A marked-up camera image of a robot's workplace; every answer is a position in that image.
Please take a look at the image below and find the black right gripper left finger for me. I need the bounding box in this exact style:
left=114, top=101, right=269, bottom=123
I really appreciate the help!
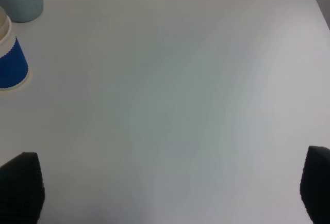
left=1, top=152, right=45, bottom=223

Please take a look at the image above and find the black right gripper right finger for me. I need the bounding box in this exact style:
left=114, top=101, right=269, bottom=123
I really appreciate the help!
left=300, top=146, right=329, bottom=224

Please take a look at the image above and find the blue sleeved paper cup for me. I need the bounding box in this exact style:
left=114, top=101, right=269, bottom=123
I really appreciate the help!
left=0, top=8, right=29, bottom=90

